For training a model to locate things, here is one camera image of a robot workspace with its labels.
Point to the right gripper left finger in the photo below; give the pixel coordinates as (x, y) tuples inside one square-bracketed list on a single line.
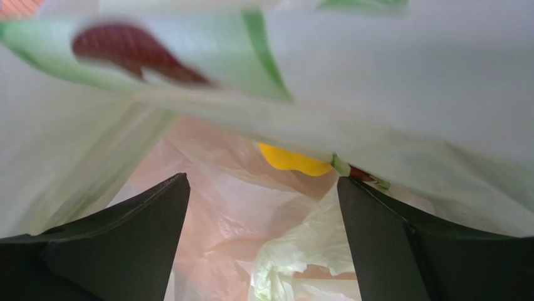
[(124, 252)]

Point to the translucent yellow plastic bag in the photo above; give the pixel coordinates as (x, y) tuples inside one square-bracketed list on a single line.
[(428, 102)]

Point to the yellow fake pepper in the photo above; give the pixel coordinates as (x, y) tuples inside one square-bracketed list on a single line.
[(285, 160)]

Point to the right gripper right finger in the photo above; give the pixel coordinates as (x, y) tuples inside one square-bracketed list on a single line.
[(402, 253)]

